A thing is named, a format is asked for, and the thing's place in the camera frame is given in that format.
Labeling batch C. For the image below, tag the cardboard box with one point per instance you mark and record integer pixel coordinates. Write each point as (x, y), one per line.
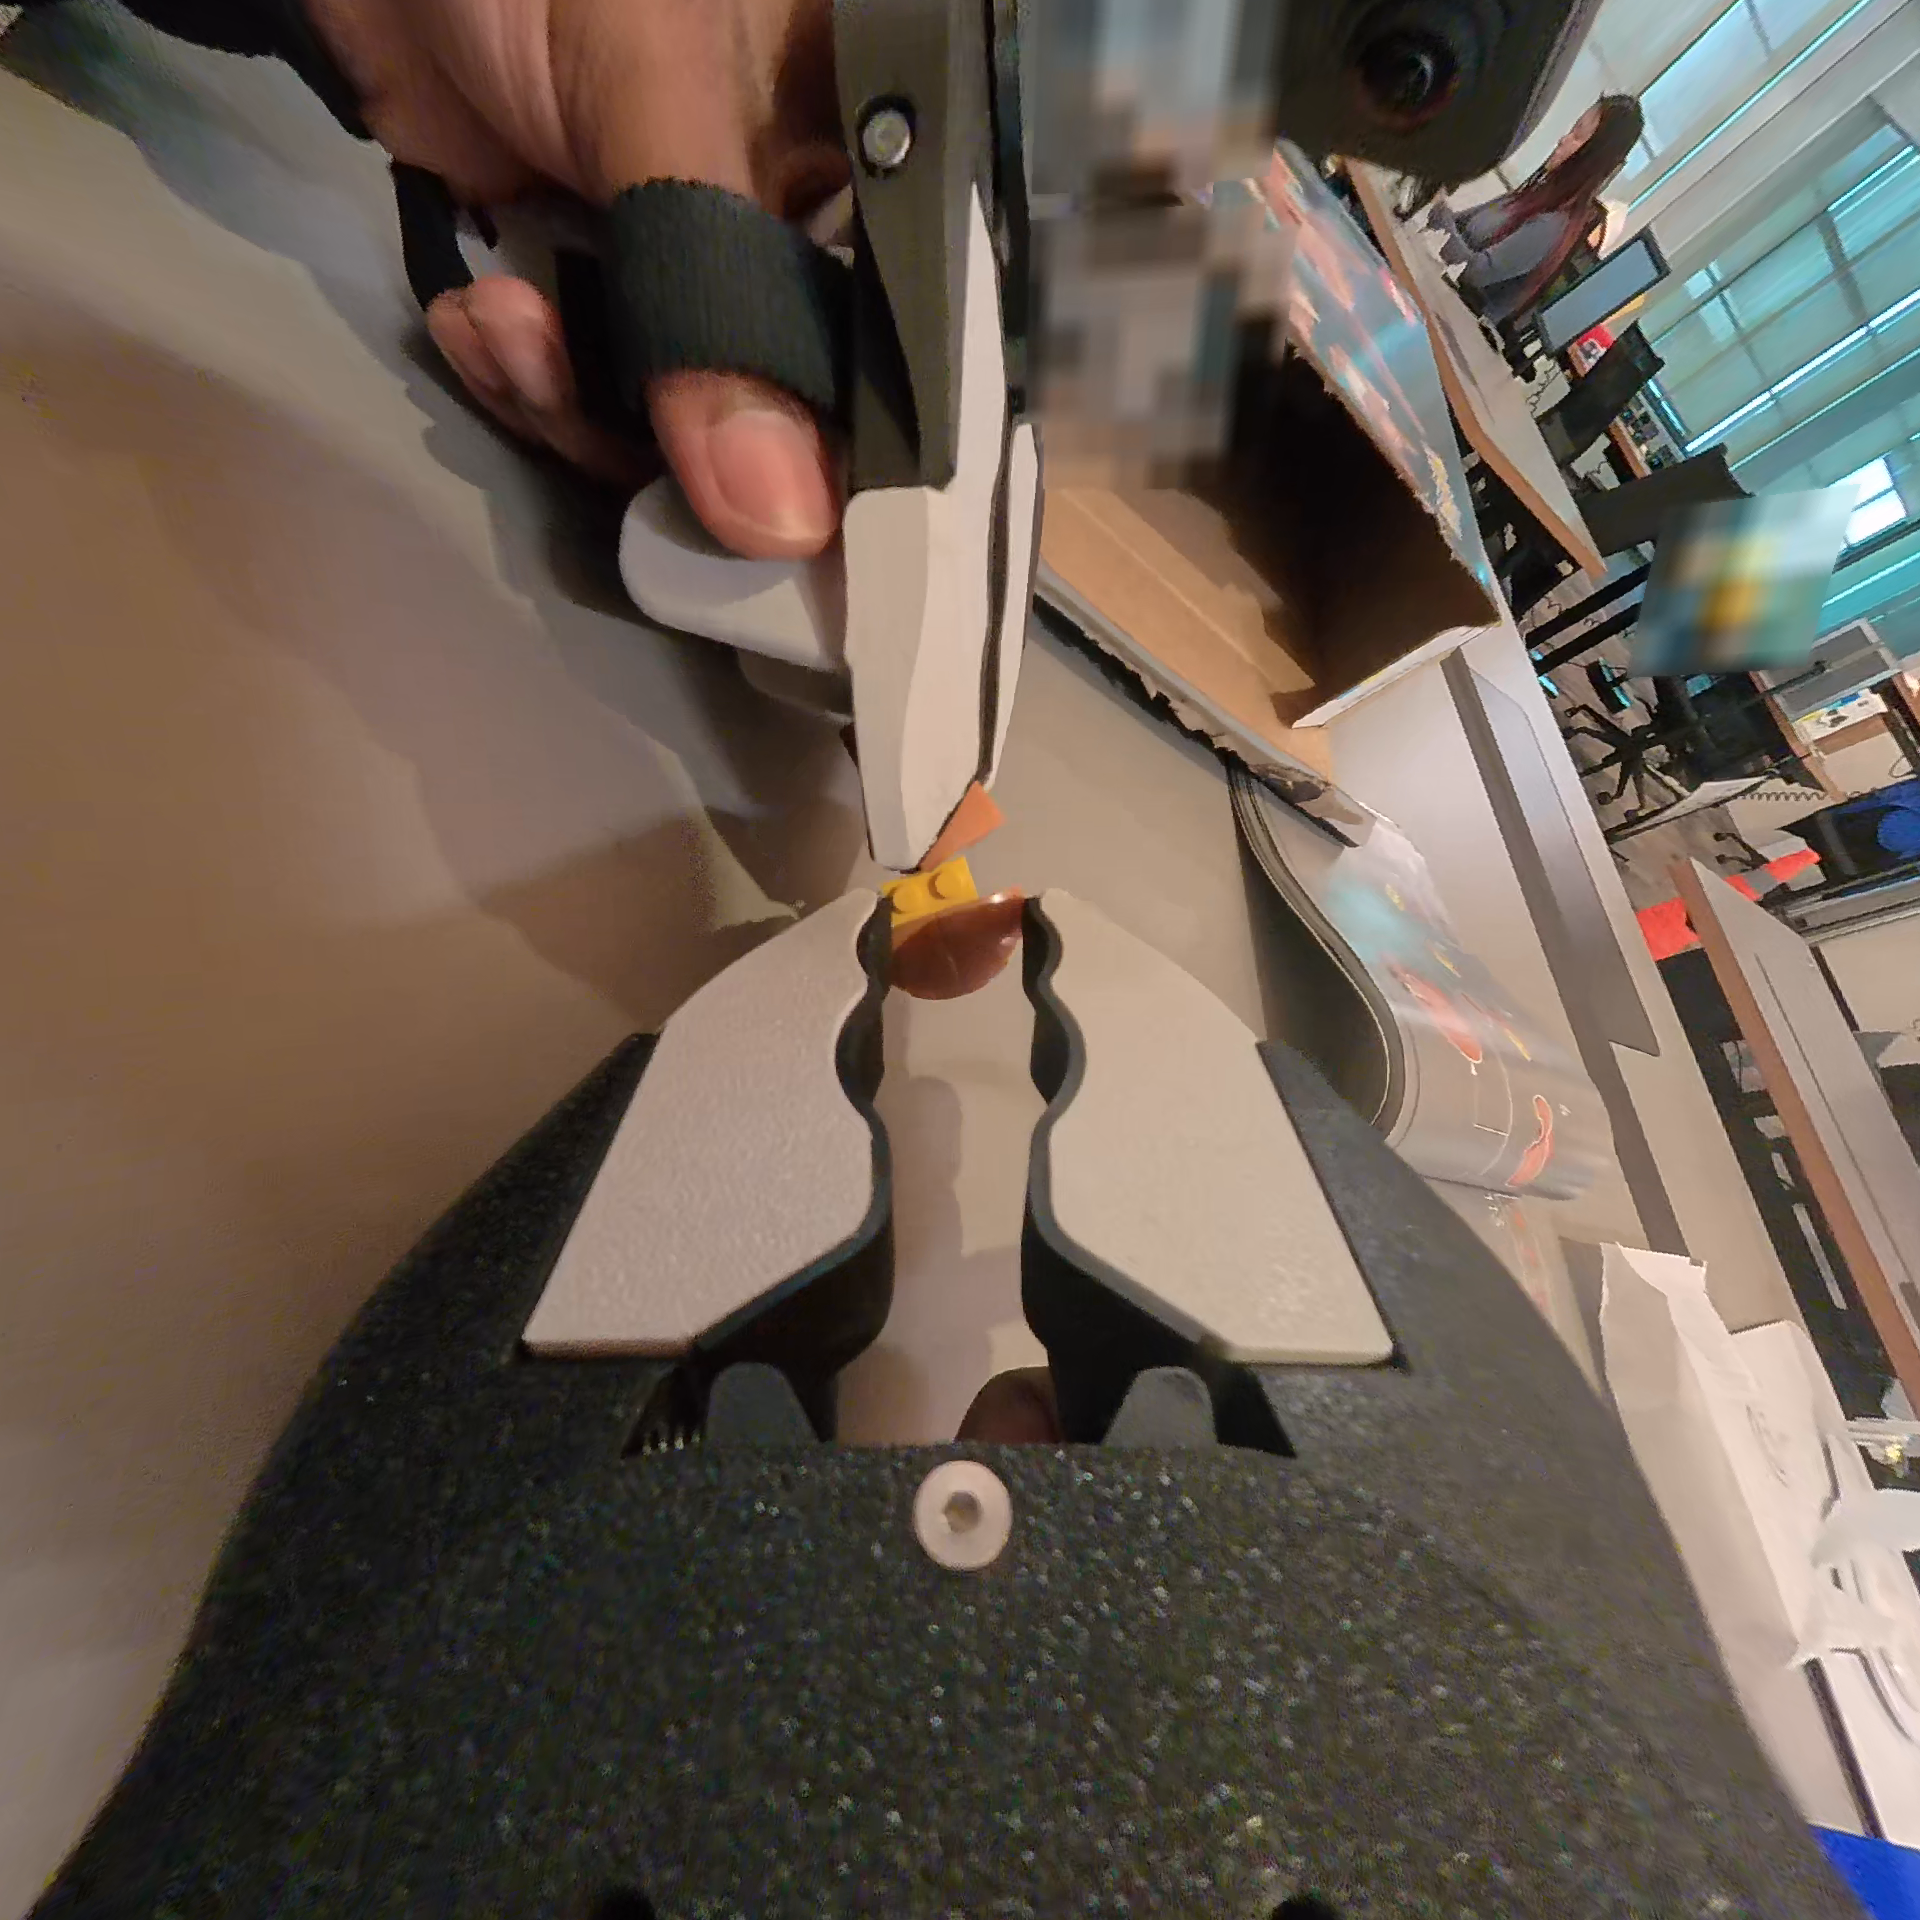
(1260, 508)

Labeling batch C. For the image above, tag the grey desk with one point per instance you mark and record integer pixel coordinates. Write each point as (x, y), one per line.
(301, 900)

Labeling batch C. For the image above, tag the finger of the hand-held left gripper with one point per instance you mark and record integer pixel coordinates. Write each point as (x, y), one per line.
(919, 662)
(1016, 571)

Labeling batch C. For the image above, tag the brown curved brick piece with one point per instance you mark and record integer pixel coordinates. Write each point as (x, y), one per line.
(960, 947)

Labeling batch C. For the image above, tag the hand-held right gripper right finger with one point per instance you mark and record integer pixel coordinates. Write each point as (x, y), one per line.
(1203, 1171)

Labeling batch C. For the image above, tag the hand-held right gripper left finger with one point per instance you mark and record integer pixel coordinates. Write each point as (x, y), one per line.
(720, 1171)

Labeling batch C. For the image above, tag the light grey table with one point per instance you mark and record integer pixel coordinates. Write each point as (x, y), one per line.
(1533, 900)

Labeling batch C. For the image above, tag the grey instruction booklet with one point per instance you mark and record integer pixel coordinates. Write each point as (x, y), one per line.
(1443, 1021)

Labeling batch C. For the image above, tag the person's left hand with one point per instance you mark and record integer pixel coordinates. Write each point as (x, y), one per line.
(599, 75)

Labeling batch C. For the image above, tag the row of blue plastic bins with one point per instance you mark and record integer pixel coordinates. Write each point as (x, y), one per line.
(1877, 1875)

